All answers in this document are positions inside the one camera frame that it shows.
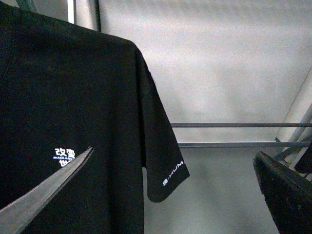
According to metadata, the black printed t-shirt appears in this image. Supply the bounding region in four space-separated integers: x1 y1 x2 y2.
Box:
0 3 189 234

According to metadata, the grey metal rack frame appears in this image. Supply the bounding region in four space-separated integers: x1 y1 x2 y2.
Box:
14 0 312 150

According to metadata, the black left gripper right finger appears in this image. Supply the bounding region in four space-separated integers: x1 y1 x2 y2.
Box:
253 151 312 234

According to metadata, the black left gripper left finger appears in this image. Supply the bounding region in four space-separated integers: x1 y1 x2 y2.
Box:
0 147 94 234

